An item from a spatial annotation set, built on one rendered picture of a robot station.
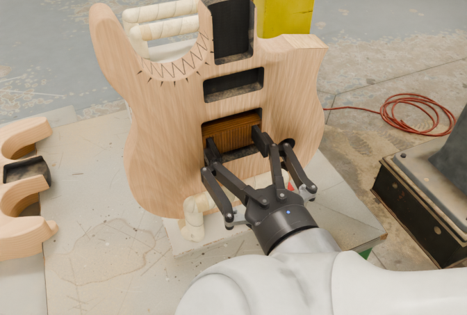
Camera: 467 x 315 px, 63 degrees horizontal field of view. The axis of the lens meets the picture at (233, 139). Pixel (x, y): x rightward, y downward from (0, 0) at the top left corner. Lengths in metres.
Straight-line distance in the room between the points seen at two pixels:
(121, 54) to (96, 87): 2.36
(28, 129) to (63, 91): 1.91
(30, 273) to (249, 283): 0.64
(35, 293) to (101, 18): 0.53
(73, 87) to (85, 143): 1.93
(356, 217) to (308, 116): 0.26
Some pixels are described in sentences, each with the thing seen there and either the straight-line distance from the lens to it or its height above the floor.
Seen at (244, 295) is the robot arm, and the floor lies 1.35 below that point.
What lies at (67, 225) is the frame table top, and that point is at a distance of 0.83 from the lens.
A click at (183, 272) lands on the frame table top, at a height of 0.93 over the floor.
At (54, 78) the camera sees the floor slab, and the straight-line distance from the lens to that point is 3.04.
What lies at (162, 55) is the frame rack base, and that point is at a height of 1.10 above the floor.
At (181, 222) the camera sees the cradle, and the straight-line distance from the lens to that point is 0.72.
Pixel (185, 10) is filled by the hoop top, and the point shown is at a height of 1.20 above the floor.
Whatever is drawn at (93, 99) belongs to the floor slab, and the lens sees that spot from 2.72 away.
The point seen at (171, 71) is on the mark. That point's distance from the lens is 0.52.
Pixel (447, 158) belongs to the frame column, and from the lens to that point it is 1.88.
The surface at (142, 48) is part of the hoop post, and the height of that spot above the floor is 1.17.
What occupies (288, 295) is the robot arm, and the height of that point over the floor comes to 1.35.
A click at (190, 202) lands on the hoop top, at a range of 0.65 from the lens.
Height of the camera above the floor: 1.57
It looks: 44 degrees down
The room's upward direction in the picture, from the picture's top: straight up
